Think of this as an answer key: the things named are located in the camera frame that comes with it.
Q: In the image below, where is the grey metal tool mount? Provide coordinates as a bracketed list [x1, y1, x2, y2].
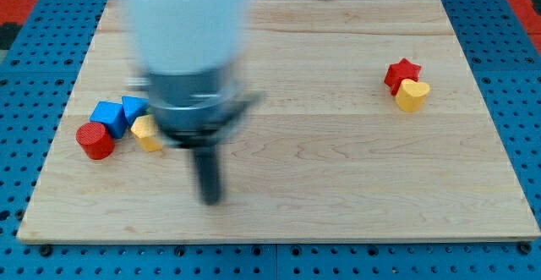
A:
[127, 69, 264, 149]

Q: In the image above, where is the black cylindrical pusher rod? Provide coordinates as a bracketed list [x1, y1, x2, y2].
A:
[193, 145, 223, 206]

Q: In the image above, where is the yellow hexagon block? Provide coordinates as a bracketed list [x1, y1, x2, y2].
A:
[130, 114, 164, 152]

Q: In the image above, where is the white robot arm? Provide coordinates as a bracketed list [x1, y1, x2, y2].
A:
[124, 0, 262, 206]

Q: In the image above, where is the red star block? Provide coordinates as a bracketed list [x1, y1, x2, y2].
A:
[384, 58, 422, 96]

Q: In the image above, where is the yellow heart block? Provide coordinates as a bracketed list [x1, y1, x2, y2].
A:
[395, 79, 431, 113]

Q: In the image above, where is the blue triangle block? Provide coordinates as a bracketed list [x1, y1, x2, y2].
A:
[122, 96, 149, 126]

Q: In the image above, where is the blue cube block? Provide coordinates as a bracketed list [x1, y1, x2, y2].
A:
[90, 101, 128, 139]

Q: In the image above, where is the red cylinder block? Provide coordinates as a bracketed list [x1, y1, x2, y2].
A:
[75, 122, 115, 160]

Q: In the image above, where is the wooden board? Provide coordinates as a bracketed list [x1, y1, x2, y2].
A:
[17, 0, 540, 244]

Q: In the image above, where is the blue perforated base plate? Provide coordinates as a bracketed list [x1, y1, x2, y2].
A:
[1, 0, 540, 279]

